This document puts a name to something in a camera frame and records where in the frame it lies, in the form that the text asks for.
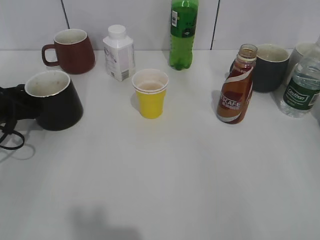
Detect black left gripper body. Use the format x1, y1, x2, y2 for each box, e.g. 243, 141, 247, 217
0, 86, 38, 121

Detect green soda bottle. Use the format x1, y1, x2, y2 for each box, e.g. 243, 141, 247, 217
169, 0, 199, 71

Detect dark red ceramic mug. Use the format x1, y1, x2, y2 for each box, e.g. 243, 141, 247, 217
41, 28, 96, 75

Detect yellow paper cup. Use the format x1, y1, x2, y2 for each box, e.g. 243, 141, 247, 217
132, 68, 169, 119

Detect Cestbon water bottle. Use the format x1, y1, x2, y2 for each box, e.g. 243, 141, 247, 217
280, 40, 320, 118

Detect white ceramic mug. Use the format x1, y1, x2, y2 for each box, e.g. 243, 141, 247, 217
283, 42, 315, 86

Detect black ceramic mug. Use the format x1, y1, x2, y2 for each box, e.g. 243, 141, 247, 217
14, 70, 84, 131

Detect white milk carton bottle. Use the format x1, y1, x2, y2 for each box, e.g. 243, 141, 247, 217
103, 24, 136, 82

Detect brown Nescafe coffee bottle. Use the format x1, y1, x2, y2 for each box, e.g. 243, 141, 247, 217
216, 44, 258, 125

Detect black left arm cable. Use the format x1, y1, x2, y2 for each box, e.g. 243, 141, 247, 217
0, 87, 26, 151

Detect dark grey ceramic mug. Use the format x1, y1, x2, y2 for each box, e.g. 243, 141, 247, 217
229, 43, 291, 93

